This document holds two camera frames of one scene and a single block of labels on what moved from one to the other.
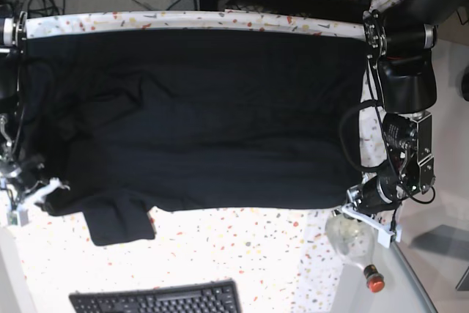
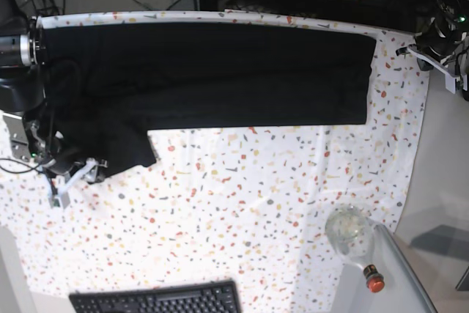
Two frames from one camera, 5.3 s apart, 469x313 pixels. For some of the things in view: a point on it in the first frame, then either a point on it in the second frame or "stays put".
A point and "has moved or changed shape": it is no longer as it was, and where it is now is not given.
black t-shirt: (134, 121) has moved or changed shape
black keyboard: (213, 297) stays put
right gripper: (375, 195) -> (439, 39)
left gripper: (26, 173) -> (58, 160)
